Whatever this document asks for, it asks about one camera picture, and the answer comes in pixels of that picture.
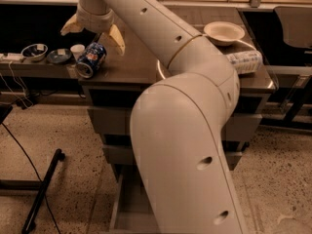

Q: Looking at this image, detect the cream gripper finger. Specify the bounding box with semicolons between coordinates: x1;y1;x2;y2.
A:
99;24;126;56
60;14;83;36

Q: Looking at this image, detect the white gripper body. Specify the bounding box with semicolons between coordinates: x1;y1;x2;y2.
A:
76;5;114;33

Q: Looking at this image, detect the blue pepsi can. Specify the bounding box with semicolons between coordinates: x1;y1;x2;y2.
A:
76;42;106;79

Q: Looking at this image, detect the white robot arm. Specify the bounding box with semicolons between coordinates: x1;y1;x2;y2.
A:
62;0;249;234

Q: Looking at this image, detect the grey drawer cabinet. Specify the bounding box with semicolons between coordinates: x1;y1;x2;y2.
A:
77;5;277;234

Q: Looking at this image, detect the open bottom drawer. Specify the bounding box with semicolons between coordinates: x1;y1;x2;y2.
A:
109;166;159;234

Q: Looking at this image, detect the small white paper cup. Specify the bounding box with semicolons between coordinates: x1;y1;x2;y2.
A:
70;44;85;59

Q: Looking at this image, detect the dark blue dish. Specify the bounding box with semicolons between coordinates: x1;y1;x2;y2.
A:
47;49;72;64

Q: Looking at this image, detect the silver bowl on shelf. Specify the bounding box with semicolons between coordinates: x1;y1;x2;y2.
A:
21;44;48;62

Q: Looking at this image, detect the white power strip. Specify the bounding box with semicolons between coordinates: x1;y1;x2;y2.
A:
0;53;23;62

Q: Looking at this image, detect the white bowl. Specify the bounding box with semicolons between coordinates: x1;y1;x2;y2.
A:
204;21;245;46

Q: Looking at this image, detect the clear plastic water bottle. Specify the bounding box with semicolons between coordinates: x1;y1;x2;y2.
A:
226;51;262;74

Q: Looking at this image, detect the black stand leg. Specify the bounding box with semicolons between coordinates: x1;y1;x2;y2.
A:
0;149;65;234

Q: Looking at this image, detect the grey chair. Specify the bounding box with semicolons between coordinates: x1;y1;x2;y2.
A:
274;7;312;49

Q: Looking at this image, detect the black floor cable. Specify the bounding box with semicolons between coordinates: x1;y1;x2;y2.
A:
1;122;61;234

